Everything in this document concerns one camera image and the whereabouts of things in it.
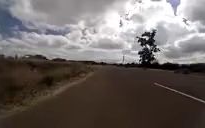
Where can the pole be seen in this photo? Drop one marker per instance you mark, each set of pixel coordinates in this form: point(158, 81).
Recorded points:
point(123, 59)

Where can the brown-grey asphalt road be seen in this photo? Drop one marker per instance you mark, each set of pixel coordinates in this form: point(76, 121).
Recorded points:
point(123, 103)

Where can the tall dark tree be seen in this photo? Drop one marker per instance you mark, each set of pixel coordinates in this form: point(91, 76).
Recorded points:
point(148, 46)

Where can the dry grass verge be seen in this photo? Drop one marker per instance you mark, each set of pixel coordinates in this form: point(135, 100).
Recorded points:
point(23, 78)

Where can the row of dark bushes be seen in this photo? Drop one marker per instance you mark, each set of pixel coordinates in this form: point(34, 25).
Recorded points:
point(186, 67)

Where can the white dashed centre line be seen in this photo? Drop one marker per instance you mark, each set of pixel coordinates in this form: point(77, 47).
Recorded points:
point(186, 95)

